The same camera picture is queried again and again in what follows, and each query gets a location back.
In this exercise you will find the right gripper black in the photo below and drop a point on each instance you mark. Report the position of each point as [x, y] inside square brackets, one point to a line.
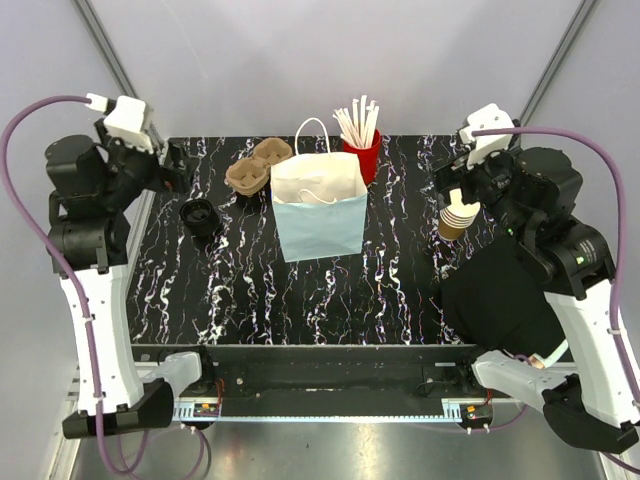
[450, 176]

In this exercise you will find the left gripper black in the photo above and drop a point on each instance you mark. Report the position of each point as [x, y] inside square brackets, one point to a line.
[179, 175]

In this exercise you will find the light blue paper bag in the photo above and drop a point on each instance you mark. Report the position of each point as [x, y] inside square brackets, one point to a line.
[319, 202]

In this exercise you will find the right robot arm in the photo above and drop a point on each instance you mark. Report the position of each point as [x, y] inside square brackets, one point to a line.
[581, 389]

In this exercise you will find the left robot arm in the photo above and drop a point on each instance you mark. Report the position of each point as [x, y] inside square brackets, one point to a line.
[95, 181]

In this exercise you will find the stack of paper cups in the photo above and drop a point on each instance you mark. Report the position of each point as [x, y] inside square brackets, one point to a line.
[457, 216]

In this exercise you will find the stack of black lids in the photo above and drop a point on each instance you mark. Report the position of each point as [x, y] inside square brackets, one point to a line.
[199, 218]

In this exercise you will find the stack of cardboard cup carriers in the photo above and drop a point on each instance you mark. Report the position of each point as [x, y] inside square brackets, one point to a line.
[247, 176]

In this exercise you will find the red straw cup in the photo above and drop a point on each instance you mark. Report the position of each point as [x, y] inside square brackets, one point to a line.
[368, 158]

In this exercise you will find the white wrapped straws bundle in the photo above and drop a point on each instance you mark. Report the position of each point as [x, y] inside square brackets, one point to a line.
[359, 122]

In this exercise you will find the black cloth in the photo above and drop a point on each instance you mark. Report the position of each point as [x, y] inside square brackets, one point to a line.
[491, 301]

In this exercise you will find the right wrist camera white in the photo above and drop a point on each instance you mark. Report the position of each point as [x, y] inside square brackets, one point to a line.
[485, 131]

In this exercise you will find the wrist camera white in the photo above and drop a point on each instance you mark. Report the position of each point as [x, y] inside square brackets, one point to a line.
[485, 131]
[127, 119]

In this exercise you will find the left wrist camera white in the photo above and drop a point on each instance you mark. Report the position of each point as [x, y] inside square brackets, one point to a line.
[127, 119]

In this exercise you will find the aluminium frame post left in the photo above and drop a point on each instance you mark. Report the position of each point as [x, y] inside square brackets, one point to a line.
[107, 51]

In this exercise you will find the aluminium frame post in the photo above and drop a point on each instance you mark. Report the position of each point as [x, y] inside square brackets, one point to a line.
[572, 32]
[107, 51]

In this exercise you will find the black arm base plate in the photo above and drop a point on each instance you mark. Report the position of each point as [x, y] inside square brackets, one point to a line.
[389, 383]

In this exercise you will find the aluminium frame post right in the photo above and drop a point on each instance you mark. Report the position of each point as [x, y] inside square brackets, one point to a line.
[572, 32]

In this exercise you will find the aluminium rail front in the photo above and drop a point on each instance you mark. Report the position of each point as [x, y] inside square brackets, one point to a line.
[150, 400]

